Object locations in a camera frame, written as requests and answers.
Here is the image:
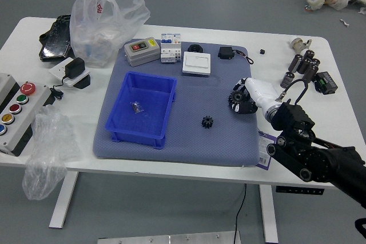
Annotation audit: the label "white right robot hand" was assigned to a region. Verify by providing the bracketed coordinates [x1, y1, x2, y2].
[228, 77, 279, 115]

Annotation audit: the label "small black gear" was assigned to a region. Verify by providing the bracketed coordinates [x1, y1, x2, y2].
[200, 115, 214, 130]

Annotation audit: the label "small black servo box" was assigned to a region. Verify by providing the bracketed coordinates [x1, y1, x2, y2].
[217, 46, 235, 60]

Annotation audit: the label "blue plastic box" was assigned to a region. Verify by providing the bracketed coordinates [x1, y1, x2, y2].
[104, 71, 177, 150]

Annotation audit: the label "grey multi-button control box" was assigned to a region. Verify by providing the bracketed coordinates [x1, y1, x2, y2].
[0, 72, 52, 158]

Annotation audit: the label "white ceramic lamp holder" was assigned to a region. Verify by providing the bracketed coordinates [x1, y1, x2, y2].
[291, 37, 312, 54]

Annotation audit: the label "purple label card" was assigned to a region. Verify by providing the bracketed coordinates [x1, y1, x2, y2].
[257, 130, 277, 170]

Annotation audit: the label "black module green terminals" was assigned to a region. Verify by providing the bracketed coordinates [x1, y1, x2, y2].
[313, 71, 339, 95]

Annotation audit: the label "blue-grey padded mat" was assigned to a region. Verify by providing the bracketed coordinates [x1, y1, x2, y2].
[93, 41, 261, 168]

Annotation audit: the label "white circuit breaker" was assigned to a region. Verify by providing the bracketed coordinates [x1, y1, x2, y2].
[159, 33, 183, 64]

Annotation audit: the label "black table height controller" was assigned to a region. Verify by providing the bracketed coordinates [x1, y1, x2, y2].
[276, 186, 326, 195]

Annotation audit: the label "white table leg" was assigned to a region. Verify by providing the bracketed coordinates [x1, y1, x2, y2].
[259, 185, 279, 243]
[49, 171, 79, 229]

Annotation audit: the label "small bagged black part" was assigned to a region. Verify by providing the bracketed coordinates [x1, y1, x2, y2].
[130, 100, 144, 115]

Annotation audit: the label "white translucent shopping bag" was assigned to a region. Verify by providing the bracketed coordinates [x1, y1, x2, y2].
[69, 0, 152, 69]

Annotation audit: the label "silver metal floor plate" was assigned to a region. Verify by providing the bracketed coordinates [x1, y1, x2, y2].
[97, 231, 241, 244]

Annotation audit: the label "black power adapter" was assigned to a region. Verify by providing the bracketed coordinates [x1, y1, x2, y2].
[63, 57, 86, 81]

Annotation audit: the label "white socket plate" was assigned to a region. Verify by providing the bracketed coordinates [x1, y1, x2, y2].
[48, 57, 91, 87]

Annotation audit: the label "black plastic tray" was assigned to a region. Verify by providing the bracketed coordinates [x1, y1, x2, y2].
[38, 14, 74, 62]

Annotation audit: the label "clear crumpled plastic bag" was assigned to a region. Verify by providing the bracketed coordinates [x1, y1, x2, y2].
[22, 105, 81, 201]

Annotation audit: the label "thin servo wire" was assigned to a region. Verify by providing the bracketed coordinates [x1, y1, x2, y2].
[233, 50, 254, 65]

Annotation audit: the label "white wall switch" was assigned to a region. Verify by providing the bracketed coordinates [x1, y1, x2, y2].
[182, 51, 212, 77]

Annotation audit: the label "black power cable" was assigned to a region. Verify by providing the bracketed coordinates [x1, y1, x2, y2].
[234, 183, 247, 244]

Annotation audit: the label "grey two-button switch box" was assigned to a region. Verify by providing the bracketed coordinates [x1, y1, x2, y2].
[124, 37, 161, 67]

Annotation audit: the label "black adapter cord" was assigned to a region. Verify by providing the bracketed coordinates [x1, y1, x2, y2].
[50, 79, 68, 101]

